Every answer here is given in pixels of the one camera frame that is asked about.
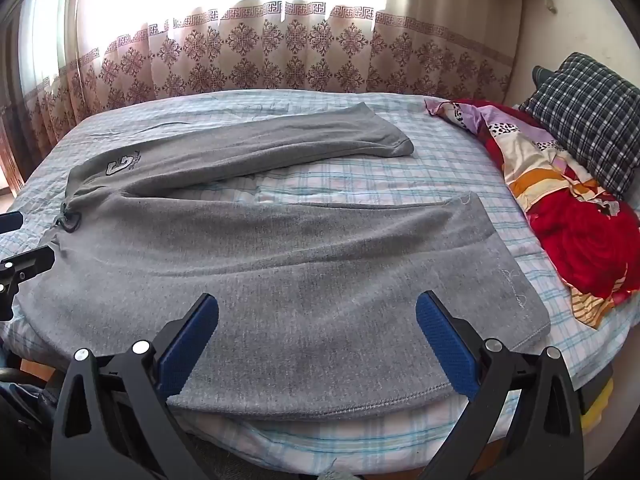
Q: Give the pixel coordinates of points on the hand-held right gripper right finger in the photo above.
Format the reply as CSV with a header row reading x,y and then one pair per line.
x,y
445,345

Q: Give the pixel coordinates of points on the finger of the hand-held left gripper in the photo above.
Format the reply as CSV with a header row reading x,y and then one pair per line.
x,y
10,222
30,261

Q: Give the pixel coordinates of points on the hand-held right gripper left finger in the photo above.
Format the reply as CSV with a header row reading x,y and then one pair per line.
x,y
192,345

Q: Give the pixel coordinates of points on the grey pants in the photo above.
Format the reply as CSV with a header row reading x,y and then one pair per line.
x,y
300,260

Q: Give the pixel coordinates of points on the yellow and black object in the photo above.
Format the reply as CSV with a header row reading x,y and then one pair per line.
x,y
600,400

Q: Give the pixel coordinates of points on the bed with plaid sheet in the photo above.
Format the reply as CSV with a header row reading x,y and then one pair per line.
x,y
440,175

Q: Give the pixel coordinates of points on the red floral quilt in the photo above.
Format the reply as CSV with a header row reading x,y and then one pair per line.
x,y
585,240

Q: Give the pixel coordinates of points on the dark plaid pillow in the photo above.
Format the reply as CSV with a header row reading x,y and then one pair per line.
x,y
590,110

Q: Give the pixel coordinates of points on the dark green bolster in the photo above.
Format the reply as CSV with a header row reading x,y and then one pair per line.
x,y
541,75

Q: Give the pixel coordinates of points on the patterned beige curtain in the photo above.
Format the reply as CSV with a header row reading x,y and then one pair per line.
x,y
250,50

